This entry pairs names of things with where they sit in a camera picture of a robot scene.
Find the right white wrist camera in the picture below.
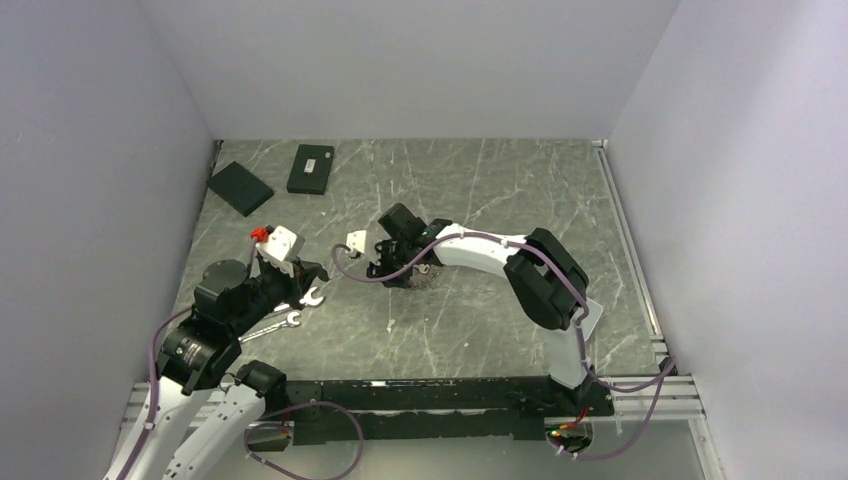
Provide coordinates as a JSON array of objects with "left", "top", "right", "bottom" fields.
[{"left": 345, "top": 230, "right": 374, "bottom": 259}]

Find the aluminium frame rail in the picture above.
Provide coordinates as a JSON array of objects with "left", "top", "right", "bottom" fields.
[{"left": 592, "top": 140, "right": 705, "bottom": 425}]

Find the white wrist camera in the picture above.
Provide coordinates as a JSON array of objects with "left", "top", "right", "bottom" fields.
[
  {"left": 345, "top": 230, "right": 374, "bottom": 259},
  {"left": 250, "top": 225, "right": 305, "bottom": 277}
]

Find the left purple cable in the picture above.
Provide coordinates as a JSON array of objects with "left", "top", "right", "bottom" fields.
[{"left": 112, "top": 307, "right": 197, "bottom": 480}]

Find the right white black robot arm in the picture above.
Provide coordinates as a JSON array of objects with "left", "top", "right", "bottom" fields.
[{"left": 346, "top": 203, "right": 603, "bottom": 415}]

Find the large chrome combination wrench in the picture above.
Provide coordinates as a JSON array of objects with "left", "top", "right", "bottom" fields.
[{"left": 273, "top": 287, "right": 325, "bottom": 313}]

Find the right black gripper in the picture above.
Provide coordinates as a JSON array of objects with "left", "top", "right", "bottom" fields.
[{"left": 367, "top": 239, "right": 415, "bottom": 289}]

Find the black perforated box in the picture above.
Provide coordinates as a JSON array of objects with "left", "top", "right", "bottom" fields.
[{"left": 207, "top": 162, "right": 274, "bottom": 217}]

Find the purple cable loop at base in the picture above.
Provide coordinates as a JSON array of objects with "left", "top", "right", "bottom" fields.
[{"left": 242, "top": 400, "right": 366, "bottom": 480}]

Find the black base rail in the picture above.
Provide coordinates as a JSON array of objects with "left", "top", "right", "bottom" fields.
[{"left": 259, "top": 376, "right": 615, "bottom": 446}]

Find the black flat box with label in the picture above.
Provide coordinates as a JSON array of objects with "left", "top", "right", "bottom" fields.
[{"left": 286, "top": 144, "right": 335, "bottom": 195}]

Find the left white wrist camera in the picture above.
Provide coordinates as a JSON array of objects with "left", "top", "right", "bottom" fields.
[{"left": 250, "top": 225, "right": 305, "bottom": 277}]

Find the small chrome combination wrench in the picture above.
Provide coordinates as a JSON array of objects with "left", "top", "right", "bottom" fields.
[{"left": 238, "top": 311, "right": 301, "bottom": 344}]

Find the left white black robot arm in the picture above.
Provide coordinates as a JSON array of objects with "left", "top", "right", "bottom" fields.
[{"left": 105, "top": 259, "right": 329, "bottom": 479}]

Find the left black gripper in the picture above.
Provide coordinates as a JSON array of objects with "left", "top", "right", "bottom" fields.
[{"left": 230, "top": 253, "right": 322, "bottom": 335}]

